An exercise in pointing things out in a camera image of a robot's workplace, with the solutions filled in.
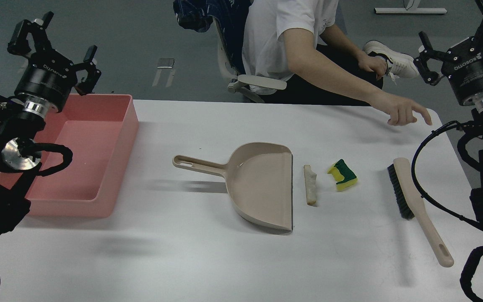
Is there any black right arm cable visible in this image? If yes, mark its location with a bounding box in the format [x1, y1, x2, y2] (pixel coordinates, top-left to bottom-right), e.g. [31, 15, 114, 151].
[411, 120, 483, 244]

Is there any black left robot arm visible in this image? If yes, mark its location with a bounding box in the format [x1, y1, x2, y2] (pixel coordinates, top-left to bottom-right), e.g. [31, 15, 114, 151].
[0, 11, 101, 235]

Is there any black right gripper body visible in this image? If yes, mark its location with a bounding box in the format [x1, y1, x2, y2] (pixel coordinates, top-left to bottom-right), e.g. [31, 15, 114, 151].
[445, 37, 483, 106]

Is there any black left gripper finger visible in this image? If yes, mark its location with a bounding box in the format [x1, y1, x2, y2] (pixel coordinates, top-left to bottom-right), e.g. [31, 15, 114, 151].
[73, 45, 102, 96]
[7, 11, 54, 57]

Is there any beige plastic dustpan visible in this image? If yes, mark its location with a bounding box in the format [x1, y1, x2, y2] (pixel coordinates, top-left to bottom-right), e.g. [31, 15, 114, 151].
[172, 143, 293, 232]

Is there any person's bare forearm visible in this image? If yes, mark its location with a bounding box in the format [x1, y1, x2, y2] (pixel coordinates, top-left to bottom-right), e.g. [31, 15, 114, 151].
[282, 28, 382, 104]

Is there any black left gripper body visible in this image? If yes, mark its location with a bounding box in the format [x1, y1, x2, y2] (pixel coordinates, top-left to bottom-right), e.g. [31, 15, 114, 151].
[15, 50, 77, 112]

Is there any beige brush with black bristles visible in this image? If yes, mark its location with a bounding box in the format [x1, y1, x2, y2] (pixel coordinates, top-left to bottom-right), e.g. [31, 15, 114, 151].
[387, 157, 454, 268]

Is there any white office chair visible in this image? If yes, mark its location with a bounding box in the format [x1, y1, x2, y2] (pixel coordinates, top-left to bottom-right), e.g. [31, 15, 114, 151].
[213, 17, 287, 103]

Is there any person in white shirt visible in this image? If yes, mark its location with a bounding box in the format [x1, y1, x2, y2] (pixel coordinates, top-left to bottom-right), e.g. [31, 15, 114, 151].
[242, 0, 418, 109]

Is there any silver floor outlet plate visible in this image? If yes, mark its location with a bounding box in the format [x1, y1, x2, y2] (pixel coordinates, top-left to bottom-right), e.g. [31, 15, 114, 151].
[156, 58, 176, 69]

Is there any dark plaid jacket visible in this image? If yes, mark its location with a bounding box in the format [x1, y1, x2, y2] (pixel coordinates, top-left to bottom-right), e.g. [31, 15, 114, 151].
[173, 0, 252, 74]

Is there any white desk foot base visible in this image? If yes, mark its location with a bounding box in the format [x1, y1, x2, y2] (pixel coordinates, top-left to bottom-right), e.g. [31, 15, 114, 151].
[374, 0, 448, 15]

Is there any slice of toast bread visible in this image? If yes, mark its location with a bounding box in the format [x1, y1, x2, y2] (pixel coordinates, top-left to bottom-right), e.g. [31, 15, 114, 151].
[303, 165, 317, 206]

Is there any pink plastic bin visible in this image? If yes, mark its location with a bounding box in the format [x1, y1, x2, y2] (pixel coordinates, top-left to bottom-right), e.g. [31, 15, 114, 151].
[0, 94, 139, 218]

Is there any person's bare hand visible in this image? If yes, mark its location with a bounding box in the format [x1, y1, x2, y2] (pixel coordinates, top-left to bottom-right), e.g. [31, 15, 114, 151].
[368, 91, 432, 126]

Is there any yellow and green sponge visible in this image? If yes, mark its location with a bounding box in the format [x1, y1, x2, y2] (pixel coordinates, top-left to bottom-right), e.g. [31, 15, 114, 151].
[327, 159, 358, 192]

